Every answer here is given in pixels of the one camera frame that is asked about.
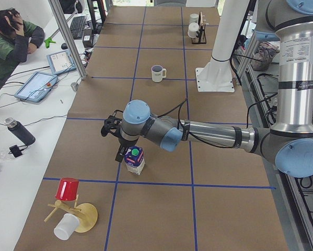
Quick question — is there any white cup lettered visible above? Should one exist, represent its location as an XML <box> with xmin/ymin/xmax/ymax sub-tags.
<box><xmin>189</xmin><ymin>13</ymin><xmax>199</xmax><ymax>24</ymax></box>

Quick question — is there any white cup with label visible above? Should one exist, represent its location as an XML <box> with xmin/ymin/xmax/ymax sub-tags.
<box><xmin>188</xmin><ymin>22</ymin><xmax>200</xmax><ymax>38</ymax></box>

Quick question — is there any teach pendant tablet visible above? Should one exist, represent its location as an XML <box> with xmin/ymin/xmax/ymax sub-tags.
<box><xmin>14</xmin><ymin>72</ymin><xmax>58</xmax><ymax>103</ymax></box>
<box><xmin>47</xmin><ymin>50</ymin><xmax>76</xmax><ymax>75</ymax></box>

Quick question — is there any red plastic cup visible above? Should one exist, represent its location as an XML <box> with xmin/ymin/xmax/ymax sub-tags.
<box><xmin>55</xmin><ymin>177</ymin><xmax>79</xmax><ymax>201</ymax></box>

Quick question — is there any green plastic clamp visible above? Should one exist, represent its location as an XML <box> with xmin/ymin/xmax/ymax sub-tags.
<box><xmin>44</xmin><ymin>37</ymin><xmax>56</xmax><ymax>49</ymax></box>

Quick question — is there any translucent white plastic cup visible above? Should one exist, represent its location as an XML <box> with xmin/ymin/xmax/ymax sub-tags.
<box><xmin>53</xmin><ymin>213</ymin><xmax>80</xmax><ymax>241</ymax></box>

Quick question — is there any near teach pendant tablet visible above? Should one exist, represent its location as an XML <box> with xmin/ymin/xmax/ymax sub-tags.
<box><xmin>14</xmin><ymin>72</ymin><xmax>58</xmax><ymax>103</ymax></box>

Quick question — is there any white mug grey inside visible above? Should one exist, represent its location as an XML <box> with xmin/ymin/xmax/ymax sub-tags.
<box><xmin>151</xmin><ymin>65</ymin><xmax>167</xmax><ymax>83</ymax></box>

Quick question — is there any black keyboard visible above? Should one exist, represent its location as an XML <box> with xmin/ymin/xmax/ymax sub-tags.
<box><xmin>69</xmin><ymin>16</ymin><xmax>86</xmax><ymax>40</ymax></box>

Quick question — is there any dark grey water bottle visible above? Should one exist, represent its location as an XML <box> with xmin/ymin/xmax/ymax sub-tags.
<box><xmin>4</xmin><ymin>118</ymin><xmax>36</xmax><ymax>146</ymax></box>

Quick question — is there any far teach pendant tablet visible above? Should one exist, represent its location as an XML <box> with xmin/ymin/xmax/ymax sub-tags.
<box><xmin>47</xmin><ymin>50</ymin><xmax>76</xmax><ymax>75</ymax></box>

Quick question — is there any black power adapter box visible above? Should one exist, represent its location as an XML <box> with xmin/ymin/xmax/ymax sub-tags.
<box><xmin>82</xmin><ymin>29</ymin><xmax>94</xmax><ymax>48</ymax></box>

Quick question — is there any small metal cylinder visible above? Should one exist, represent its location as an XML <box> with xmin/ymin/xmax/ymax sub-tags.
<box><xmin>71</xmin><ymin>82</ymin><xmax>79</xmax><ymax>92</ymax></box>

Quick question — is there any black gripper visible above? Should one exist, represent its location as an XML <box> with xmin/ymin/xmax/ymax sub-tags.
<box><xmin>115</xmin><ymin>137</ymin><xmax>138</xmax><ymax>163</ymax></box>

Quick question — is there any black wire cup rack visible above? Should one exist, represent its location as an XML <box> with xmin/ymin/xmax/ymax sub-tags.
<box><xmin>191</xmin><ymin>11</ymin><xmax>207</xmax><ymax>44</ymax></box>

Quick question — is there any blue white milk carton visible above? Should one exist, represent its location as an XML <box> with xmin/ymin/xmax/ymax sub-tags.
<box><xmin>124</xmin><ymin>146</ymin><xmax>145</xmax><ymax>175</ymax></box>

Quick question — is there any seated person green shirt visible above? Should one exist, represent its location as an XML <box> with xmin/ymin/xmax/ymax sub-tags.
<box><xmin>0</xmin><ymin>8</ymin><xmax>44</xmax><ymax>89</ymax></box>

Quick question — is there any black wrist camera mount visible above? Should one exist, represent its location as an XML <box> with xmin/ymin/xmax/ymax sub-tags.
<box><xmin>100</xmin><ymin>109</ymin><xmax>123</xmax><ymax>138</ymax></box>

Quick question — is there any aluminium frame post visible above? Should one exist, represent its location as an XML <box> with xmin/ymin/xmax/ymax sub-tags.
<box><xmin>48</xmin><ymin>0</ymin><xmax>87</xmax><ymax>80</ymax></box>

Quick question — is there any wooden cup tree stand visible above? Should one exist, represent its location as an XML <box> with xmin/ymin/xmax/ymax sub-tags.
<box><xmin>44</xmin><ymin>195</ymin><xmax>98</xmax><ymax>233</ymax></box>

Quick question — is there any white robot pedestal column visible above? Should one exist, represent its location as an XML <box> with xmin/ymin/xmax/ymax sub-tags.
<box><xmin>195</xmin><ymin>0</ymin><xmax>250</xmax><ymax>92</ymax></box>

